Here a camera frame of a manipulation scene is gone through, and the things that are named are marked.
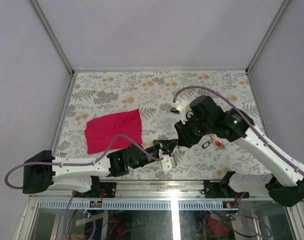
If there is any floral patterned table mat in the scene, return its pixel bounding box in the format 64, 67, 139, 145
56, 70, 268, 180

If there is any white perforated cable duct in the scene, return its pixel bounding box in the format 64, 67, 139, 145
38, 199, 225, 210

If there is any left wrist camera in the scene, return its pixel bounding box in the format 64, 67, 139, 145
160, 154, 178, 172

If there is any aluminium frame post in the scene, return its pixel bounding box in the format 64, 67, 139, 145
28, 0, 75, 76
245, 0, 292, 74

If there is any red key tag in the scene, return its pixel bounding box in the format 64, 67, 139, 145
215, 141, 222, 148

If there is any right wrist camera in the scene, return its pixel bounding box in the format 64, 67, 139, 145
170, 100, 193, 124

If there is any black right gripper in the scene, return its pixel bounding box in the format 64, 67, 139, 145
174, 112, 213, 148

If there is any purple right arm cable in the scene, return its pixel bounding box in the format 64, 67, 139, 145
172, 85, 304, 237

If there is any left aluminium frame post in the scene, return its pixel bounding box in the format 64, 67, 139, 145
28, 0, 75, 76

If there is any pink folded cloth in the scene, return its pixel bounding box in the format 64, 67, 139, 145
85, 109, 143, 155

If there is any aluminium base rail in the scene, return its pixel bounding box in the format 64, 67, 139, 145
28, 180, 271, 201

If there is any black key tag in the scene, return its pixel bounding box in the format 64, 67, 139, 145
201, 141, 210, 149

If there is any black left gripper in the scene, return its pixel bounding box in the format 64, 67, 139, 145
132, 140, 177, 171

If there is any right aluminium frame post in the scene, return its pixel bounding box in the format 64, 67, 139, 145
245, 0, 292, 74

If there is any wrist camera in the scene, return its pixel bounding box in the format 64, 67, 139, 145
160, 154, 178, 172
170, 100, 193, 124

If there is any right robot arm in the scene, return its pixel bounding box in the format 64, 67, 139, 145
171, 95, 304, 207

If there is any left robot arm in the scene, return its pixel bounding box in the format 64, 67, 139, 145
23, 139, 177, 197

